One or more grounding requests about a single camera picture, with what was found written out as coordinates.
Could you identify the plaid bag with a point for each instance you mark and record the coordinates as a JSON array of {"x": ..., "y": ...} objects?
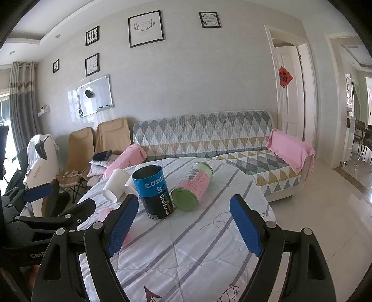
[{"x": 69, "y": 179}]

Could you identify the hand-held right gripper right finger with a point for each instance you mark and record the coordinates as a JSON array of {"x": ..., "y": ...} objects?
[{"x": 247, "y": 229}]

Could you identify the line drawing picture frame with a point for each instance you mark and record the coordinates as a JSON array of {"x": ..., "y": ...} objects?
[{"x": 92, "y": 64}]

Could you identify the pink pillow left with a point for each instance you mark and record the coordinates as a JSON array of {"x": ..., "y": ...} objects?
[{"x": 128, "y": 156}]

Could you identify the white door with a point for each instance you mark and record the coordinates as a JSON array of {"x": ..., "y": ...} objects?
[{"x": 287, "y": 110}]

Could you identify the tiny black picture frame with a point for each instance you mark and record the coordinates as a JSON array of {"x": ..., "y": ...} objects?
[{"x": 55, "y": 66}]

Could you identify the white wall socket shelf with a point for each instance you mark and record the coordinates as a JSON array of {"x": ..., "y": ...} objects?
[{"x": 43, "y": 110}]

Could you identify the whiteboard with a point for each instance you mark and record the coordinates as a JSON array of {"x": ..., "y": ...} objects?
[{"x": 100, "y": 97}]

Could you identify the sofa with triangle patterned cover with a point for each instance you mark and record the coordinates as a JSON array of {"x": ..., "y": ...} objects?
[{"x": 203, "y": 136}]

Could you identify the floral pillow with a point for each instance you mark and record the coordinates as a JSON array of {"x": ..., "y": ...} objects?
[{"x": 97, "y": 170}]

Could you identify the large antler picture frame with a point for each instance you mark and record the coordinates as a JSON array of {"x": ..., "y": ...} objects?
[{"x": 146, "y": 29}]

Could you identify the black print picture frame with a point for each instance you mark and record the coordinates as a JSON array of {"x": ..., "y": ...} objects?
[{"x": 92, "y": 36}]

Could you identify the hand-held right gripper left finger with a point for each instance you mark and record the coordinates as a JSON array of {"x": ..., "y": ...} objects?
[{"x": 122, "y": 226}]

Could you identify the pink and green can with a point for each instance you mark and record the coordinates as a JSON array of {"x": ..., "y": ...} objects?
[{"x": 193, "y": 184}]

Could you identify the striped printed blanket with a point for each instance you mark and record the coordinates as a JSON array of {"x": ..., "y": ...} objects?
[{"x": 189, "y": 249}]

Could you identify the tan folding chair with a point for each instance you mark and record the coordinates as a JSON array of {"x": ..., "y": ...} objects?
[
  {"x": 113, "y": 133},
  {"x": 80, "y": 148}
]

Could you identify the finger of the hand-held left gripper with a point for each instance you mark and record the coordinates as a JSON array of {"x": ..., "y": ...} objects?
[
  {"x": 37, "y": 193},
  {"x": 78, "y": 211}
]

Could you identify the black whiteboard eraser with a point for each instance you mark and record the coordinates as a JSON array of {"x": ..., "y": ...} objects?
[{"x": 89, "y": 93}]

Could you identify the white paper cup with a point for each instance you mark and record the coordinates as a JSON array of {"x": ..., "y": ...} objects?
[
  {"x": 130, "y": 187},
  {"x": 117, "y": 180}
]

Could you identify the pink towel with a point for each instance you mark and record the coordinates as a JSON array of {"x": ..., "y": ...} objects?
[{"x": 290, "y": 148}]

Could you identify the grey curtain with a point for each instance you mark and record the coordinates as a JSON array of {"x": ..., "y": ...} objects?
[{"x": 21, "y": 110}]

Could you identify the dark dining chairs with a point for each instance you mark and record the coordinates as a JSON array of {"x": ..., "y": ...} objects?
[{"x": 361, "y": 136}]

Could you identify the blue and black can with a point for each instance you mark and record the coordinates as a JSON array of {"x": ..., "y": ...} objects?
[{"x": 154, "y": 194}]

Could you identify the black cloth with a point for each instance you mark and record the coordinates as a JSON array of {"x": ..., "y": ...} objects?
[{"x": 101, "y": 156}]

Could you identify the white covered chair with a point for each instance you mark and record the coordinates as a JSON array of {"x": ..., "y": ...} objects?
[{"x": 37, "y": 171}]

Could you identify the small wreath picture frame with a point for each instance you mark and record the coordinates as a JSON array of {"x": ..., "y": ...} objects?
[{"x": 210, "y": 19}]

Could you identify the red door decoration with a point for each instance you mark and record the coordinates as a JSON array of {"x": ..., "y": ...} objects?
[{"x": 285, "y": 77}]

